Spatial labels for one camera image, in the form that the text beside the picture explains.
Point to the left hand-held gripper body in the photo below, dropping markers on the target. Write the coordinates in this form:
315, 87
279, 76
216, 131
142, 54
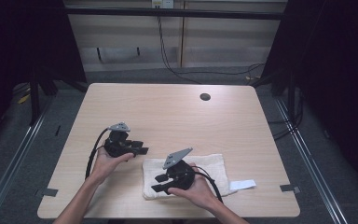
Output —
118, 147

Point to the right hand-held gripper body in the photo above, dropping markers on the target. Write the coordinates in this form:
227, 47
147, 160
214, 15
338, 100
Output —
181, 177

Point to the white towel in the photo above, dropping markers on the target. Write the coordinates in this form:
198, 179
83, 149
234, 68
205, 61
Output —
213, 168

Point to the person's left hand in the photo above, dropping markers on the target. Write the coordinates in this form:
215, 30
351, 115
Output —
105, 168

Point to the person's right hand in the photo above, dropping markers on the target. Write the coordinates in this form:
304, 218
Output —
200, 194

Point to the black floor tape strip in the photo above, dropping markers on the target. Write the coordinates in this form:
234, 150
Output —
57, 130

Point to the dark round table grommet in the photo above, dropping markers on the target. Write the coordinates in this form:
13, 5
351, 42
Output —
205, 96

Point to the yellow floor item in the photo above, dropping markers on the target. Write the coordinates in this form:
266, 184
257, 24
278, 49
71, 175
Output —
24, 99

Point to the black curtain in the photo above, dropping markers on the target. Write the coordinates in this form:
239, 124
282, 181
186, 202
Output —
18, 37
338, 62

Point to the black metal stand post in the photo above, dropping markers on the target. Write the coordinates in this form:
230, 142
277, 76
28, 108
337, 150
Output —
34, 102

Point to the black wall hook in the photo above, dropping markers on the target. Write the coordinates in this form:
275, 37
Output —
99, 53

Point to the aluminium floor rail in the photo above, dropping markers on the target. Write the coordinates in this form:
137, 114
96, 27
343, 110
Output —
307, 161
15, 158

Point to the black horizontal frame bar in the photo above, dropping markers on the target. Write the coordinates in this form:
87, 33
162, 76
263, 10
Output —
121, 11

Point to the white wall outlet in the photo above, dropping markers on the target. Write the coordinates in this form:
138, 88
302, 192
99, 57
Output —
164, 3

